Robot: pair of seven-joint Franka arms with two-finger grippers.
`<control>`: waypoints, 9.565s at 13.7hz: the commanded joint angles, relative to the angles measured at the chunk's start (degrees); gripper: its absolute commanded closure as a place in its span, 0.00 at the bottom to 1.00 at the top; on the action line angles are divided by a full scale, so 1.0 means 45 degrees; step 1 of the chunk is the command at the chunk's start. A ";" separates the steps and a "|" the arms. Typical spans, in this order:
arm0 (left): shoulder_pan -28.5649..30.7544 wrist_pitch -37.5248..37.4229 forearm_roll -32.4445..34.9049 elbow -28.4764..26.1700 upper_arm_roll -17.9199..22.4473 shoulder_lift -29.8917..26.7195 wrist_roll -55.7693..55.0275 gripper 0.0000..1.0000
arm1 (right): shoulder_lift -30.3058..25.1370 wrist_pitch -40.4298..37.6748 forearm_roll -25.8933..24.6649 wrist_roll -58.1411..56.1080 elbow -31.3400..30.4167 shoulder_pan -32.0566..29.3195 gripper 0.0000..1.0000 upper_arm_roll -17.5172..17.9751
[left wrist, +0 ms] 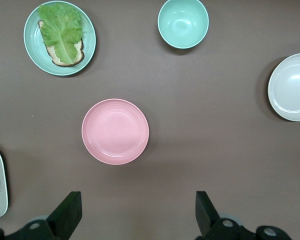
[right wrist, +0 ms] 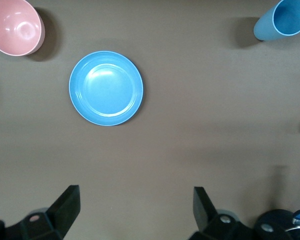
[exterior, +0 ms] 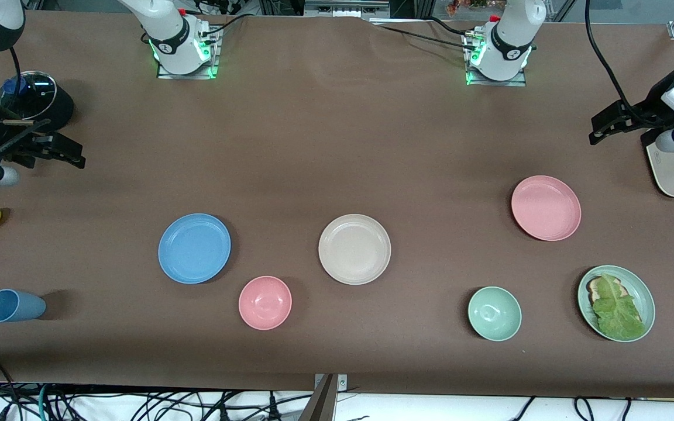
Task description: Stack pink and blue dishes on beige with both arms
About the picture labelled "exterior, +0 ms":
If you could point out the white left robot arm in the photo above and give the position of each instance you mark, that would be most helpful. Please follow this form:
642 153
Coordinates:
509 41

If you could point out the pink plate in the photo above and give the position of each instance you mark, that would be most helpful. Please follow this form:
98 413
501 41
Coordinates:
546 208

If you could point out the toasted bread slice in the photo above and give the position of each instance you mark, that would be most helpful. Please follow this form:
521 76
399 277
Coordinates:
594 287

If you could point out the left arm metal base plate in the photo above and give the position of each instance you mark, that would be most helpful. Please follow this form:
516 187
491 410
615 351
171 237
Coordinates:
512 83

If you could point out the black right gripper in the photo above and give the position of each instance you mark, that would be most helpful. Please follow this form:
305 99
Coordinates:
14 147

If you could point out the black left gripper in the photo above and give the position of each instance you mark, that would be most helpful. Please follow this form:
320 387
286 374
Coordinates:
652 112

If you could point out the blue plate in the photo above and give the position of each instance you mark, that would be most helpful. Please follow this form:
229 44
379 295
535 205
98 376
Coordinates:
194 248

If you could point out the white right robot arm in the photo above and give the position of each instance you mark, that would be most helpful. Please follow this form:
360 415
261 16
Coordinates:
167 35

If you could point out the glass lid blue knob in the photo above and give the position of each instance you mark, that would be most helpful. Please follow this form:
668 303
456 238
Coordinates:
35 96

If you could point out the silver metal bracket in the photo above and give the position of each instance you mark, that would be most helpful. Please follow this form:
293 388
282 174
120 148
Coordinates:
343 383

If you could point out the grey diagonal bar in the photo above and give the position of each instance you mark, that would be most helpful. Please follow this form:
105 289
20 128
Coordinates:
319 406

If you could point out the beige plate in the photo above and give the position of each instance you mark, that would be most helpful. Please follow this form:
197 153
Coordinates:
354 249

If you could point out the blue cup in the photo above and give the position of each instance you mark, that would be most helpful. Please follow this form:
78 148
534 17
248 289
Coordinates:
15 306

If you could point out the brown table cloth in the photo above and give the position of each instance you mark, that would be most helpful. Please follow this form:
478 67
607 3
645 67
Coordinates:
313 146

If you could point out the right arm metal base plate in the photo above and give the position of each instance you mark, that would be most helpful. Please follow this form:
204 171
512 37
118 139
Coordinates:
188 76

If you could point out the small pink bowl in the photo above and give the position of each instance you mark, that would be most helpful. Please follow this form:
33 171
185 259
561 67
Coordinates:
265 303

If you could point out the small green bowl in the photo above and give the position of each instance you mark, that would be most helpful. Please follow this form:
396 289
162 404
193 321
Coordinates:
494 314

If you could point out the green lettuce leaf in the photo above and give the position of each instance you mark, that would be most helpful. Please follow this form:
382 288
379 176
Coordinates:
618 313

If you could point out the grey metal frame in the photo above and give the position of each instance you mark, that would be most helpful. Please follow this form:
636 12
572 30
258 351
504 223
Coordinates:
343 9

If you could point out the green plate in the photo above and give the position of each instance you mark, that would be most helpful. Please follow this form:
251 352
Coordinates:
641 292

